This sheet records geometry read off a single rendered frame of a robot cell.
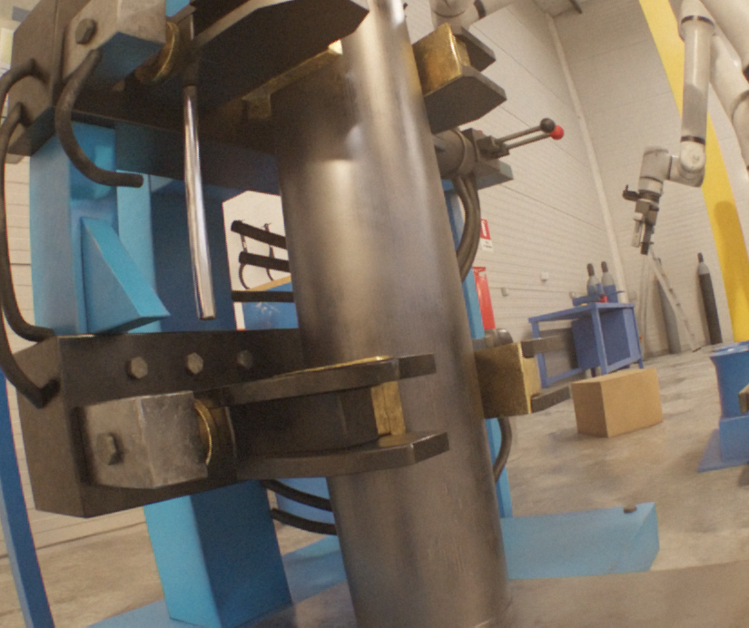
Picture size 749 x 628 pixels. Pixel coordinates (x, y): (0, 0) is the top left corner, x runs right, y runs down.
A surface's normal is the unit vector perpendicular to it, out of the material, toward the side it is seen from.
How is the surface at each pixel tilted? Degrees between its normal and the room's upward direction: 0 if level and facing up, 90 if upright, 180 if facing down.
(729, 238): 90
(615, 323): 90
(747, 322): 90
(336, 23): 180
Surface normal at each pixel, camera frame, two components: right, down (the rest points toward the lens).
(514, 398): -0.73, 0.04
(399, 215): 0.36, -0.18
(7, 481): 0.82, -0.21
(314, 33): 0.17, 0.98
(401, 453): -0.07, -0.11
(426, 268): 0.58, -0.20
